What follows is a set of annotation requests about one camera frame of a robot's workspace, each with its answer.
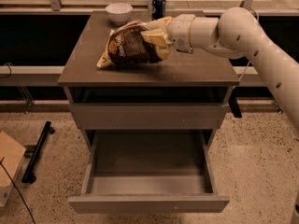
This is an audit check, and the closed grey top drawer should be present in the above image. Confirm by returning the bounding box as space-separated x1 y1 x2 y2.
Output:
70 104 228 130

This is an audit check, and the black metal bar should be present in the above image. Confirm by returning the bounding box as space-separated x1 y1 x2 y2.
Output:
21 121 55 183

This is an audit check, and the grey metal rail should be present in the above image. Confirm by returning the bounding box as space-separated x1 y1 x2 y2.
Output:
1 63 265 87

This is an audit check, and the black cable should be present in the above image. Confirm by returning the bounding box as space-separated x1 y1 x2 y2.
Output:
0 156 37 224

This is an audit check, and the blue pepsi can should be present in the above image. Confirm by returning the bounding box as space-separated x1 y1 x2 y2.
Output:
151 0 166 20

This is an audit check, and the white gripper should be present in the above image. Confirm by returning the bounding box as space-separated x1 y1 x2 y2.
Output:
141 14 195 53

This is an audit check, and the white bowl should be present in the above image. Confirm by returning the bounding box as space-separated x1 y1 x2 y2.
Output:
106 3 133 25

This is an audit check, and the grey drawer cabinet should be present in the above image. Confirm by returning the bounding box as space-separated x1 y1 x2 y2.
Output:
58 12 238 145

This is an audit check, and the open grey middle drawer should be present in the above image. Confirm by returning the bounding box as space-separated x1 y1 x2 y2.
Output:
69 130 230 214

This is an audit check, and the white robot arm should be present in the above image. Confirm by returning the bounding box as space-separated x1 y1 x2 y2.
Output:
179 7 299 224

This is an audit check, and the brown chip bag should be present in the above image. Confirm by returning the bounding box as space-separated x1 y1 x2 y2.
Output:
97 20 171 68

